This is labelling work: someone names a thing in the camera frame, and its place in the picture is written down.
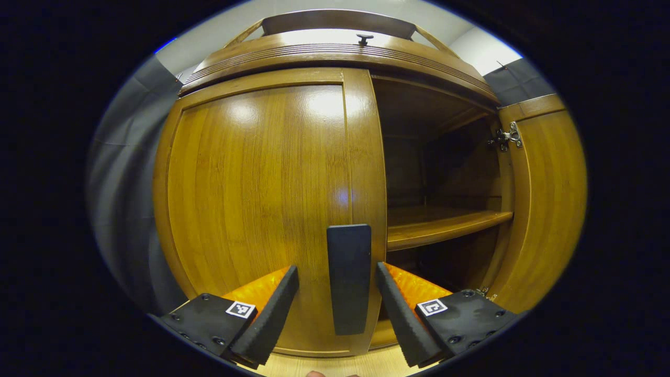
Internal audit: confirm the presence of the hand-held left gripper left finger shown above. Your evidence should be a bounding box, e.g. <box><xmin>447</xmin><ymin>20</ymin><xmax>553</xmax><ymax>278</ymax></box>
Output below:
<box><xmin>149</xmin><ymin>264</ymin><xmax>300</xmax><ymax>369</ymax></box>

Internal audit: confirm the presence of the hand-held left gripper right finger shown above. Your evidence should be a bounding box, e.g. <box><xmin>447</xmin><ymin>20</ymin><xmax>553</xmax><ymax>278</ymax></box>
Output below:
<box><xmin>375</xmin><ymin>262</ymin><xmax>527</xmax><ymax>369</ymax></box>

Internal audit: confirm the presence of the black door handle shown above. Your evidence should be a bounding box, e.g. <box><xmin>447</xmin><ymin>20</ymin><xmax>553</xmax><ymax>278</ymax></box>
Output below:
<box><xmin>327</xmin><ymin>224</ymin><xmax>372</xmax><ymax>336</ymax></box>

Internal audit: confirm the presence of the wooden shoe cabinet door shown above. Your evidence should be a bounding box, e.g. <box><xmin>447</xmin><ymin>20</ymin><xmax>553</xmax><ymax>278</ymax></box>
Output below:
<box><xmin>482</xmin><ymin>93</ymin><xmax>588</xmax><ymax>315</ymax></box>
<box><xmin>153</xmin><ymin>67</ymin><xmax>388</xmax><ymax>358</ymax></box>

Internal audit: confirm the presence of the wooden double-door shoe cabinet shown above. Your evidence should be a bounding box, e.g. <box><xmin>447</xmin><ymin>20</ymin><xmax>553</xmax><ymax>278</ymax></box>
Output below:
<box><xmin>178</xmin><ymin>9</ymin><xmax>516</xmax><ymax>351</ymax></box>

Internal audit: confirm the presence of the wooden inner cabinet shelf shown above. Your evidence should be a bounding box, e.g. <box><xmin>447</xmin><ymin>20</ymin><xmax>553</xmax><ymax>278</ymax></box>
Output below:
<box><xmin>386</xmin><ymin>206</ymin><xmax>515</xmax><ymax>252</ymax></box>

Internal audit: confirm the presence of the wooden cabinet drawer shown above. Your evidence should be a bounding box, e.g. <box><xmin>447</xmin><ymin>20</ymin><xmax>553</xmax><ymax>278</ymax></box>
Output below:
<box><xmin>178</xmin><ymin>29</ymin><xmax>500</xmax><ymax>105</ymax></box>

